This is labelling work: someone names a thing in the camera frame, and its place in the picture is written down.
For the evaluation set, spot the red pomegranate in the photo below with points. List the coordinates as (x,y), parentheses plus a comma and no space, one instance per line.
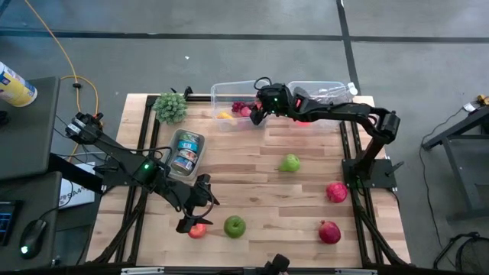
(337,192)
(330,232)

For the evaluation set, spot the green artificial plant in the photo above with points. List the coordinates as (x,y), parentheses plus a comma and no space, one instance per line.
(170,108)

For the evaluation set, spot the yellow wipes canister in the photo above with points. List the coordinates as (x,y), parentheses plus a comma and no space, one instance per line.
(15,88)

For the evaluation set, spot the coral plastic squeeze bottle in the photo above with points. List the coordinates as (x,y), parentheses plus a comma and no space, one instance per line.
(303,123)

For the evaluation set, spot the yellow tool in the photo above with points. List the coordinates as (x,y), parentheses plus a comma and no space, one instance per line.
(483,100)

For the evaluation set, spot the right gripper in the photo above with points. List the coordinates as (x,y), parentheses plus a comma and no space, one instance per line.
(275,99)

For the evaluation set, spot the green pear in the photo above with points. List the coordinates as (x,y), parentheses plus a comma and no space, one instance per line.
(290,163)

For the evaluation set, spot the clear tray with cans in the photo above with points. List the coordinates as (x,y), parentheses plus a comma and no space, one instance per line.
(170,153)

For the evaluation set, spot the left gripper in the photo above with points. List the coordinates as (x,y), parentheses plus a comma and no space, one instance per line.
(193,200)

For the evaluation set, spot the teal food can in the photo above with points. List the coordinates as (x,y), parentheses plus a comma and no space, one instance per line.
(188,146)

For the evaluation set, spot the green apple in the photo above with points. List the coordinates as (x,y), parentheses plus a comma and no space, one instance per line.
(234,227)

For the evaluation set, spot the dark green food can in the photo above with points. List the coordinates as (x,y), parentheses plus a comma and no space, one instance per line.
(189,136)

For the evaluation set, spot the black aluminium table frame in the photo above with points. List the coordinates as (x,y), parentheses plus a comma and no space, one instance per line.
(345,145)

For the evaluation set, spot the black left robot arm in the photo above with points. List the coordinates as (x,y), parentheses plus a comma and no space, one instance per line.
(153,175)

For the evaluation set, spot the white printed sign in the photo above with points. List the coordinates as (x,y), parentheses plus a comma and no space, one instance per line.
(76,191)

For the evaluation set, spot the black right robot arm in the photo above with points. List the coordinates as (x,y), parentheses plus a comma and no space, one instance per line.
(344,110)

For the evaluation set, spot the red white food can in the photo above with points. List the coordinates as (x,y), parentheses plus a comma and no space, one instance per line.
(187,155)

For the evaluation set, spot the clear plastic storage bin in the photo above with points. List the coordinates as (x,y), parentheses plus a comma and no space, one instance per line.
(324,86)
(225,95)

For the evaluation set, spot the black side desk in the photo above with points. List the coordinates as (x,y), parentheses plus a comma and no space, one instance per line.
(26,133)

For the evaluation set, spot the black computer mouse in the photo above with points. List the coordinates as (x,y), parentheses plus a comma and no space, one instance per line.
(32,238)

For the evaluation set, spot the blue red food can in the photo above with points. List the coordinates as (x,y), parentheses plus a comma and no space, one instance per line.
(182,164)

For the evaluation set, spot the small black object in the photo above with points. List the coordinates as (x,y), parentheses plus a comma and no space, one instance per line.
(278,264)

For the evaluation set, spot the white tag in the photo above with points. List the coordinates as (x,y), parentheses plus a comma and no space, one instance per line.
(470,107)

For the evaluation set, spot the yellow banana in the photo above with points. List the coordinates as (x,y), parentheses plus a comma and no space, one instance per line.
(224,115)

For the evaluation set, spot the black metal stand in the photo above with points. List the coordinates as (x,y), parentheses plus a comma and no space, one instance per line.
(462,160)

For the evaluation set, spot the clear bottle white cap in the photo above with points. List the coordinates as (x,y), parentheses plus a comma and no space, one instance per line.
(340,91)

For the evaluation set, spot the red grape bunch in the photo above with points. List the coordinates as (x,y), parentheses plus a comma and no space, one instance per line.
(238,106)

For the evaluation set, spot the black keyboard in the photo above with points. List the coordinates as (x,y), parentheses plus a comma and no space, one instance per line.
(7,223)

